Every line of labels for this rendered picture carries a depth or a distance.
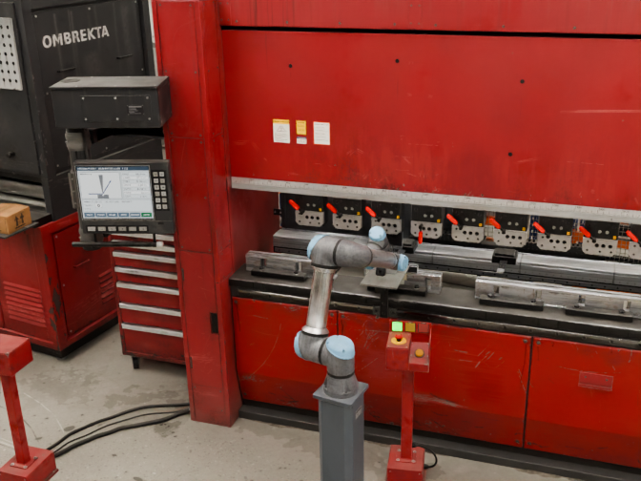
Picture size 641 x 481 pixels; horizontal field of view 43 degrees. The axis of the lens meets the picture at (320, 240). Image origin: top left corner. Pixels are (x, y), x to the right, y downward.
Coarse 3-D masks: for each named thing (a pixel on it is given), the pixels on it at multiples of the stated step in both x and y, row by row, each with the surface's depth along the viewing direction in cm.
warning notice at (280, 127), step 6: (276, 120) 396; (282, 120) 395; (288, 120) 394; (276, 126) 397; (282, 126) 396; (288, 126) 395; (276, 132) 398; (282, 132) 397; (288, 132) 396; (276, 138) 399; (282, 138) 398; (288, 138) 397
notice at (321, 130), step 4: (316, 124) 390; (320, 124) 389; (324, 124) 388; (328, 124) 388; (316, 128) 390; (320, 128) 390; (324, 128) 389; (328, 128) 388; (316, 132) 391; (320, 132) 390; (324, 132) 390; (328, 132) 389; (316, 136) 392; (320, 136) 391; (324, 136) 390; (328, 136) 390; (316, 140) 393; (320, 140) 392; (324, 140) 391; (328, 140) 391; (320, 144) 393; (324, 144) 392; (328, 144) 391
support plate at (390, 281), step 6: (372, 270) 400; (366, 276) 394; (372, 276) 394; (378, 276) 393; (384, 276) 393; (390, 276) 393; (396, 276) 393; (402, 276) 393; (366, 282) 386; (372, 282) 386; (378, 282) 386; (384, 282) 386; (390, 282) 386; (396, 282) 386; (390, 288) 382; (396, 288) 381
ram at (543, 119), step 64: (256, 64) 388; (320, 64) 378; (384, 64) 368; (448, 64) 359; (512, 64) 350; (576, 64) 342; (640, 64) 334; (256, 128) 401; (384, 128) 379; (448, 128) 369; (512, 128) 360; (576, 128) 351; (640, 128) 343; (320, 192) 402; (448, 192) 380; (512, 192) 370; (576, 192) 361; (640, 192) 352
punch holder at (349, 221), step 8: (336, 200) 401; (344, 200) 399; (352, 200) 398; (360, 200) 397; (336, 208) 402; (344, 208) 401; (352, 208) 399; (360, 208) 398; (336, 216) 403; (344, 216) 402; (352, 216) 400; (360, 216) 400; (336, 224) 405; (344, 224) 404; (352, 224) 402; (360, 224) 401
